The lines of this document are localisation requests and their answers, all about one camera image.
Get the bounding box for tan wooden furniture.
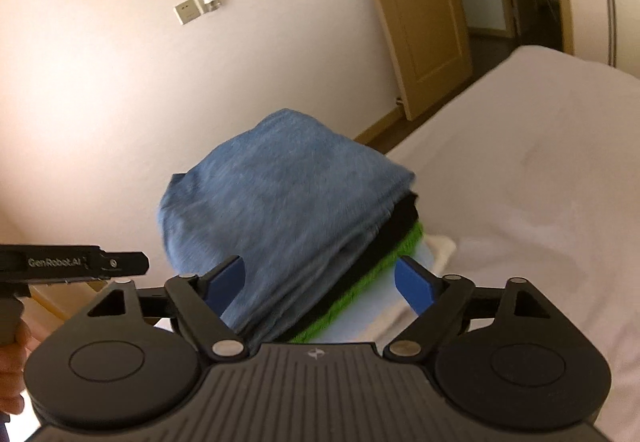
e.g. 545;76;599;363
27;283;108;325

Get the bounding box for person's left hand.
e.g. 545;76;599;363
0;322;32;415

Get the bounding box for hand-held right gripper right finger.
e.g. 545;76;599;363
382;256;556;363

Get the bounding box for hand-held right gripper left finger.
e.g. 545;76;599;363
87;255;248;363

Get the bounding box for blue jeans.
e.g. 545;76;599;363
157;108;418;345

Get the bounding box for wall switch and socket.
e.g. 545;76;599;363
173;0;203;26

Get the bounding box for pale lilac duvet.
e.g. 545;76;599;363
350;45;640;428

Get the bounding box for light wooden door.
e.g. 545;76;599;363
347;0;475;121

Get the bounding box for green garment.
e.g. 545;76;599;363
287;219;426;345

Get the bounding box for black garment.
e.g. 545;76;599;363
277;192;422;343

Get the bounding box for cream cloth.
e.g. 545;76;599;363
425;233;457;273

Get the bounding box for light blue garment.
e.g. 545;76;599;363
320;242;446;345

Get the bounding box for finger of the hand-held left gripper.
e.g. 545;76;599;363
99;249;150;277

